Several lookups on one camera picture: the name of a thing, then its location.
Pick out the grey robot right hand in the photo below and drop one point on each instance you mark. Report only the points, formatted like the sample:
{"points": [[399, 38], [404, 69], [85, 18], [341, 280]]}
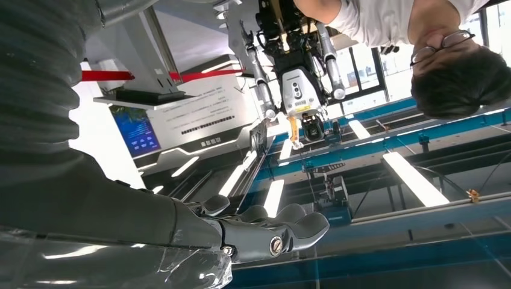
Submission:
{"points": [[100, 215]]}

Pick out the person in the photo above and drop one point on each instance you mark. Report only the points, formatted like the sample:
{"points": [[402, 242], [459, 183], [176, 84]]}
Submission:
{"points": [[459, 83]]}

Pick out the long white ceiling light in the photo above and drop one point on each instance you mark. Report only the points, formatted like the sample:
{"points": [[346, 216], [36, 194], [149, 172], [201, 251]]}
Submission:
{"points": [[231, 180], [274, 198], [415, 179], [359, 129], [185, 166]]}

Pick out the red barrier belt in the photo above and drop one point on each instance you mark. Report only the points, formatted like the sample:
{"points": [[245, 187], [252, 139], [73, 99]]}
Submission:
{"points": [[107, 75]]}

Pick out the grey kiosk stand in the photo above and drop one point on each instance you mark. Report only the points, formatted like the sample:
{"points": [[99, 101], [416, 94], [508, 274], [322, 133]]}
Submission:
{"points": [[199, 115]]}

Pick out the blue gantry hoist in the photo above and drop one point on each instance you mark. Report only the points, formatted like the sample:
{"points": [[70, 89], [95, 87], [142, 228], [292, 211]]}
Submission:
{"points": [[333, 199]]}

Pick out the eyeglasses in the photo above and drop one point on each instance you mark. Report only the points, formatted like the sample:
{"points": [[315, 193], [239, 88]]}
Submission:
{"points": [[443, 43]]}

